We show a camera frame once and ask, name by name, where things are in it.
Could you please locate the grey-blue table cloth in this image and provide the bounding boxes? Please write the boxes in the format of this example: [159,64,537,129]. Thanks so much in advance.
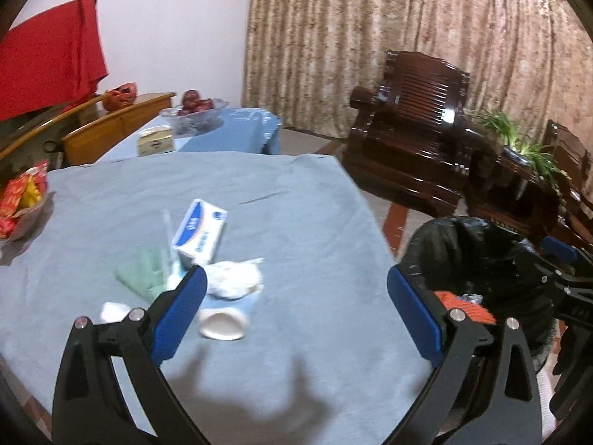
[1,153,430,444]

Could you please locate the white tissue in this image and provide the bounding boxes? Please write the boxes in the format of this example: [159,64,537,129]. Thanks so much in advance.
[205,258,264,300]

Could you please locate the tissue box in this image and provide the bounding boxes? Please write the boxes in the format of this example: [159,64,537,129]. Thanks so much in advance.
[137,126,175,157]

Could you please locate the white paper wad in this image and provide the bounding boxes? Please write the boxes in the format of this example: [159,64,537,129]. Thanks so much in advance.
[99,301,132,323]

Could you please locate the wooden tv cabinet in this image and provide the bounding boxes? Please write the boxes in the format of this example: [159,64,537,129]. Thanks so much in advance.
[1,92,175,175]

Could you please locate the red plastic bag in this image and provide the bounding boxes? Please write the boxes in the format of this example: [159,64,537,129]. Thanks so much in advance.
[102,82,138,113]

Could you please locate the dark wooden side table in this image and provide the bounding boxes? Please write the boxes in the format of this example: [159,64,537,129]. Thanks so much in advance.
[463,148,560,243]

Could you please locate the black lined trash bin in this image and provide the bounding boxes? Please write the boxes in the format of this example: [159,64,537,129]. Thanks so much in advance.
[399,215,571,427]

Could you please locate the blue white medicine box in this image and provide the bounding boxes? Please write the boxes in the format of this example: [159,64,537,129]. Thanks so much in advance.
[171,199,228,269]

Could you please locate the green potted plant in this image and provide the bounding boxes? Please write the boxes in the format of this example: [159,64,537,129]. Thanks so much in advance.
[464,109,562,190]

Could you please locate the red snack packets bowl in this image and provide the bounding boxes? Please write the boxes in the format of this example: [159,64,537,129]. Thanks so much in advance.
[1,160,48,241]

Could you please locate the green rubber glove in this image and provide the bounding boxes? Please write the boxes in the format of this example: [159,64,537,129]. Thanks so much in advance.
[113,246,171,303]

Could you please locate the red apples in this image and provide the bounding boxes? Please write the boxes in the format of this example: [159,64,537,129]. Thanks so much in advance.
[177,89,214,116]

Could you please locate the dark wooden armchair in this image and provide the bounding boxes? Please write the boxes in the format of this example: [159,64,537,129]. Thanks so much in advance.
[543,119,592,253]
[342,50,470,217]

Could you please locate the orange foam net sleeve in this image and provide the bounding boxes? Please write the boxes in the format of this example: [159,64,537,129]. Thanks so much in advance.
[434,290,497,326]

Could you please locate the blue white paper cup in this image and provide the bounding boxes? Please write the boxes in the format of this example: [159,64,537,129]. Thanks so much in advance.
[196,287,262,342]

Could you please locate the red cloth cover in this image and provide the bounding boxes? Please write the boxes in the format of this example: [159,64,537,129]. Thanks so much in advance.
[0,0,107,121]

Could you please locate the glass fruit bowl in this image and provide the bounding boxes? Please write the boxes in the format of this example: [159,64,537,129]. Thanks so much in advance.
[159,99,229,138]

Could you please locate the covered television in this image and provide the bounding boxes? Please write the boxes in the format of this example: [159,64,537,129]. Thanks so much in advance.
[0,103,66,149]

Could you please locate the beige patterned curtain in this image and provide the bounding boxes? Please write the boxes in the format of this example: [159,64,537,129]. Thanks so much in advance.
[242,0,592,144]

